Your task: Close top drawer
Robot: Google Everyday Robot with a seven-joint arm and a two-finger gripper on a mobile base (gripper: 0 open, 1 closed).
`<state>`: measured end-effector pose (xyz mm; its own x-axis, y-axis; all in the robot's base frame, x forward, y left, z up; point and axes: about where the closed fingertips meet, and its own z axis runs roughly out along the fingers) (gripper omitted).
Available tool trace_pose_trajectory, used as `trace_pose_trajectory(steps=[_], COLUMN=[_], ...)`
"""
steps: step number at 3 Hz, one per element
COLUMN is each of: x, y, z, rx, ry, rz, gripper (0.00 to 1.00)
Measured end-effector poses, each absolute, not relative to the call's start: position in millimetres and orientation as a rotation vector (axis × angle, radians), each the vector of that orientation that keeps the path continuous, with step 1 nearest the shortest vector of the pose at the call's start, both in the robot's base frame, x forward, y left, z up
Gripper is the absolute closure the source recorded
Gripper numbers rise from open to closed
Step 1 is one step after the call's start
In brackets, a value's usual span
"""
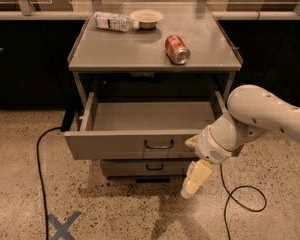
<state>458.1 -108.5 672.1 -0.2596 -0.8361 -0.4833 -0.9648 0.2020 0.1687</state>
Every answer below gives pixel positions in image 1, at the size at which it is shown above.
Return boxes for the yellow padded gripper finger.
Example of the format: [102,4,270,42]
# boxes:
[181,160,213,199]
[185,135,198,149]

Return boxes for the grey top drawer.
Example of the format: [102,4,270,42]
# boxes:
[65,92,224,160]

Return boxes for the black floor cable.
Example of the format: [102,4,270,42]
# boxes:
[35,126,63,240]
[219,163,268,240]

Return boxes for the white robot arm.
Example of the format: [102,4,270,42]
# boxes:
[181,85,300,199]

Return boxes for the grey bottom drawer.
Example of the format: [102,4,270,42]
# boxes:
[100,159,192,177]

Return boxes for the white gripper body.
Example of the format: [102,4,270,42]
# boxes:
[195,114,254,164]

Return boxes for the red soda can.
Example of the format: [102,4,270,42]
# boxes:
[165,35,190,65]

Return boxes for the blue tape cross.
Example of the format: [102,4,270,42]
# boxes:
[48,211,81,240]

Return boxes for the clear plastic water bottle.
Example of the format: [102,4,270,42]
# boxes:
[93,11,139,32]

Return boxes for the grey drawer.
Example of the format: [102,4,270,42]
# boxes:
[65,92,224,160]
[100,159,192,177]

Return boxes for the black floor cable right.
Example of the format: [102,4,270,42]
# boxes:
[219,163,268,240]

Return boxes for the beige paper bowl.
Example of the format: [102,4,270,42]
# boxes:
[130,9,164,29]

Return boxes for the grey metal drawer cabinet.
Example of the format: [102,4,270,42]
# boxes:
[67,2,244,184]

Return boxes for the black floor cable left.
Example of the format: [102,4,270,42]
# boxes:
[35,126,63,240]

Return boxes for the white long counter rail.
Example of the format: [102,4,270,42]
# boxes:
[0,11,300,20]

